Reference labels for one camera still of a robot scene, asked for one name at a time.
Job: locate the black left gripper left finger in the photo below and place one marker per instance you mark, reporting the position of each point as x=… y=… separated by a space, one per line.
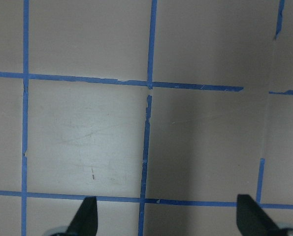
x=85 y=221

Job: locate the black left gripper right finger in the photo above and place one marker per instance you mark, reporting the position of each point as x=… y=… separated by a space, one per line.
x=251 y=219

